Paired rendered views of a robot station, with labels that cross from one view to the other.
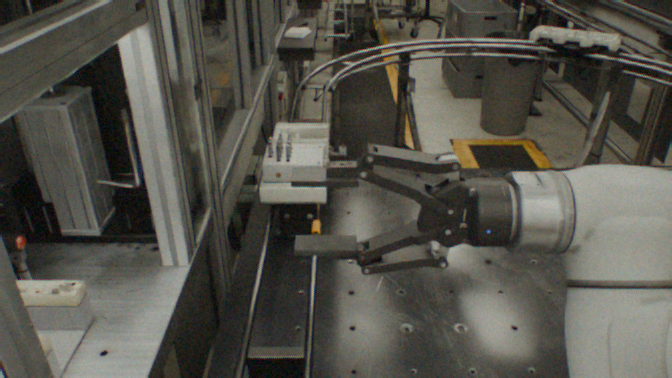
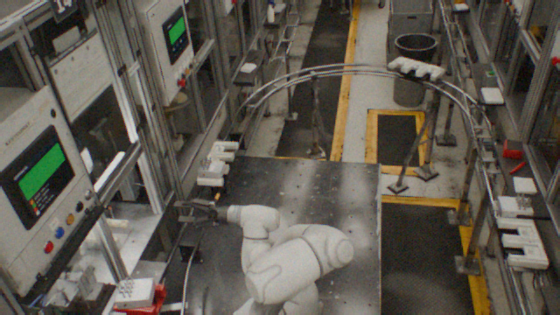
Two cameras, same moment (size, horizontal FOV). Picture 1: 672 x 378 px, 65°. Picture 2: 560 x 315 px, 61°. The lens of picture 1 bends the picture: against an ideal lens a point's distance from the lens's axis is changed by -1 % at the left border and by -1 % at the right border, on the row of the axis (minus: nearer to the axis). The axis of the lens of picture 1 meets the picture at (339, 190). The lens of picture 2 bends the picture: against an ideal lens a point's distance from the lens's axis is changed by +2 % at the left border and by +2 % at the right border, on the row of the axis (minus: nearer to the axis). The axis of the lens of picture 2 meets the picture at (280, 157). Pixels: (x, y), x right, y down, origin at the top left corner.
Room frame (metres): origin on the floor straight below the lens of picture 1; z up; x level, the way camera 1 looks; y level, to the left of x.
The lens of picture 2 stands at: (-0.82, -0.72, 2.47)
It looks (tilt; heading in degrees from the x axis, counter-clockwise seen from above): 37 degrees down; 13
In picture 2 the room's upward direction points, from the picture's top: 5 degrees counter-clockwise
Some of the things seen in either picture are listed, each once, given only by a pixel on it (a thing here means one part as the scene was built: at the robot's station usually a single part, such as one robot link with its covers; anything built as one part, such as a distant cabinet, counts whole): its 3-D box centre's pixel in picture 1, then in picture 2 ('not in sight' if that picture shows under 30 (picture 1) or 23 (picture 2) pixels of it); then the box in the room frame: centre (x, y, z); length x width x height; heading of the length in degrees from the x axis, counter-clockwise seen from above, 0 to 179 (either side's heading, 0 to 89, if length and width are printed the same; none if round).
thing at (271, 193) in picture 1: (298, 167); (219, 165); (1.16, 0.10, 0.84); 0.36 x 0.14 x 0.10; 0
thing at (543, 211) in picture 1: (529, 212); (235, 216); (0.49, -0.21, 1.12); 0.09 x 0.06 x 0.09; 0
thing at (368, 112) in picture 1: (362, 57); (334, 30); (5.17, -0.23, 0.01); 5.85 x 0.59 x 0.01; 0
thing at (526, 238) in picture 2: not in sight; (516, 235); (0.79, -1.40, 0.84); 0.37 x 0.14 x 0.10; 0
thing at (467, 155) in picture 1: (512, 174); (396, 139); (2.70, -1.00, 0.01); 1.00 x 0.55 x 0.01; 0
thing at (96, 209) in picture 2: not in sight; (71, 243); (0.08, 0.21, 1.37); 0.36 x 0.04 x 0.04; 0
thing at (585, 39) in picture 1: (573, 43); (416, 71); (2.38, -1.05, 0.84); 0.37 x 0.14 x 0.10; 58
